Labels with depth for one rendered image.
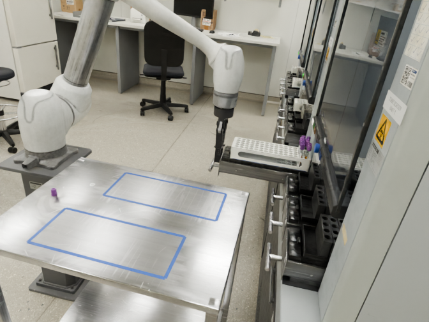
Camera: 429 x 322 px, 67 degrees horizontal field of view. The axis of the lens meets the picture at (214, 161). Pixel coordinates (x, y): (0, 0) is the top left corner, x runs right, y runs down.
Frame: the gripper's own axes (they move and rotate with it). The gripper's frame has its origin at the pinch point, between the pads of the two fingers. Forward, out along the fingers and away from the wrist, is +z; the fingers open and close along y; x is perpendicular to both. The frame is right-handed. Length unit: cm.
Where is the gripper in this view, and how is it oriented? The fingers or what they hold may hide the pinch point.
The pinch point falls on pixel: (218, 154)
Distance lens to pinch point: 129.7
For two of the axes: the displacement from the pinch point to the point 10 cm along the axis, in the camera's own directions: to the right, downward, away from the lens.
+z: -1.0, 8.8, 4.7
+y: 2.0, -4.4, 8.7
